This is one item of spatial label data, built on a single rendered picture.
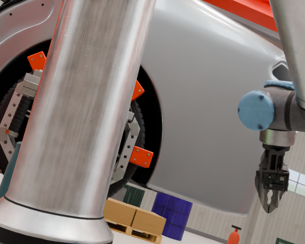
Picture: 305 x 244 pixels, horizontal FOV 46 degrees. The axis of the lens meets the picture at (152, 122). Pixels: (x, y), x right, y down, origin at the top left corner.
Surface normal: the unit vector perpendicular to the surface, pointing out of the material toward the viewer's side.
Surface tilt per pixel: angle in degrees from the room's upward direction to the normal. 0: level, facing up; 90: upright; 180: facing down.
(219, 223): 90
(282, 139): 114
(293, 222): 90
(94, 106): 91
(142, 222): 90
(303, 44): 156
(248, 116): 121
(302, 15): 149
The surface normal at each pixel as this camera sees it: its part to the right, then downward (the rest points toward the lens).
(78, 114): 0.16, -0.10
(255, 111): -0.70, 0.17
